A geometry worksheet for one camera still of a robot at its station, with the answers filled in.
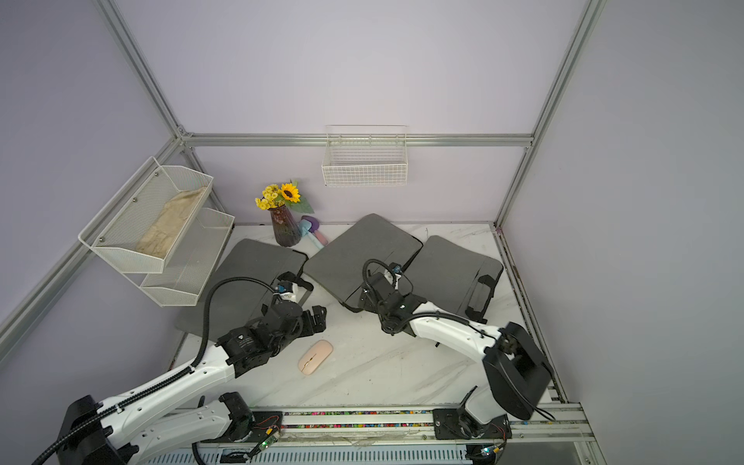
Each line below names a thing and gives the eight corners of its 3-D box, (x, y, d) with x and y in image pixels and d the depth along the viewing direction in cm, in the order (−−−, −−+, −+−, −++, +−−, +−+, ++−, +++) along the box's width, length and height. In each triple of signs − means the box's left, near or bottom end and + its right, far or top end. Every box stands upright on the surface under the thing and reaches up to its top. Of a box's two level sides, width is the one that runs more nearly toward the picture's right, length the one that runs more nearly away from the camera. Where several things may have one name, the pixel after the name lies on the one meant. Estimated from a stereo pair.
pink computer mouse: (296, 368, 85) (294, 365, 84) (322, 338, 91) (321, 335, 89) (310, 380, 83) (308, 377, 81) (335, 348, 89) (335, 345, 87)
